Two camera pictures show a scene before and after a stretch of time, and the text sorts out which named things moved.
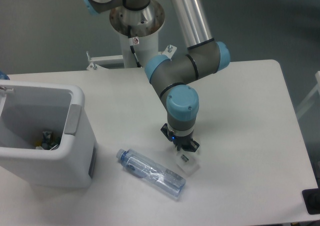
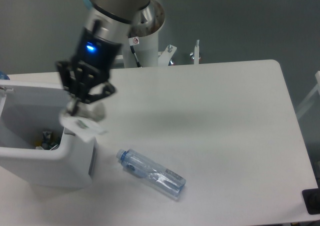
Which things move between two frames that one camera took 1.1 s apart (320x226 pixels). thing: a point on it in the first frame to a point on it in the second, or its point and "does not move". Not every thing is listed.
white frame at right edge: (311, 97) does not move
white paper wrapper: (188, 162) to (87, 123)
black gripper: (181, 141) to (97, 53)
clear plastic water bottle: (160, 177) does not move
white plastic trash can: (27, 108) does not move
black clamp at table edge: (311, 199) does not move
